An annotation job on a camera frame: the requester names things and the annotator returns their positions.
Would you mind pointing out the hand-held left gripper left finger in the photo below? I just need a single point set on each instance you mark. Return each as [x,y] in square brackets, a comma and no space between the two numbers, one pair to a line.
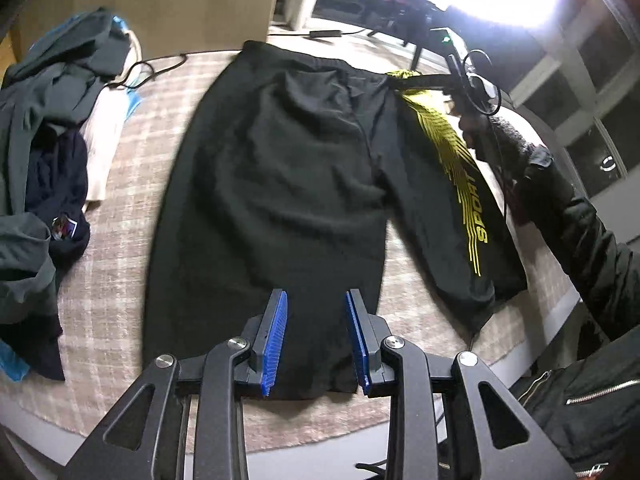
[272,345]

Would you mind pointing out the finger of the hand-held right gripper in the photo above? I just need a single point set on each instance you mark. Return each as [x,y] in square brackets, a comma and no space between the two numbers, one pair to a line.
[425,81]

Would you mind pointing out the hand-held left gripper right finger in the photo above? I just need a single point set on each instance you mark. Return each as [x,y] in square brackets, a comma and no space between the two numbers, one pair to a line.
[359,345]

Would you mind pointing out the black shorts with yellow print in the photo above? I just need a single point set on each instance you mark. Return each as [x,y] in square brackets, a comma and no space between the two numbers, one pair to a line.
[280,185]

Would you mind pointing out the person's right forearm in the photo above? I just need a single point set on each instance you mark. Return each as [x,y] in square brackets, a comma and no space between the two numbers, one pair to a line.
[565,220]

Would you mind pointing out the plaid woven mat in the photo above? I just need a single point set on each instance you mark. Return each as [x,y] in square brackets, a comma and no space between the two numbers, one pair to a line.
[115,270]

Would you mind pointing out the person's black jacket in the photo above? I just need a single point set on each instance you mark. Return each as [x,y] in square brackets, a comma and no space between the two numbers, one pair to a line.
[590,410]

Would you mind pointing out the light blue cloth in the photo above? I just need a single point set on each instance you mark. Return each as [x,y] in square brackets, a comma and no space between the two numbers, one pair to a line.
[12,362]

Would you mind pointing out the light plywood panel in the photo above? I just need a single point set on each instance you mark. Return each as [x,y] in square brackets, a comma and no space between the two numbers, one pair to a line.
[175,0]

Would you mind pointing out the navy garment with badge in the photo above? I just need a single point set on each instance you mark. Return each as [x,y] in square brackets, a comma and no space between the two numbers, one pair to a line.
[55,185]

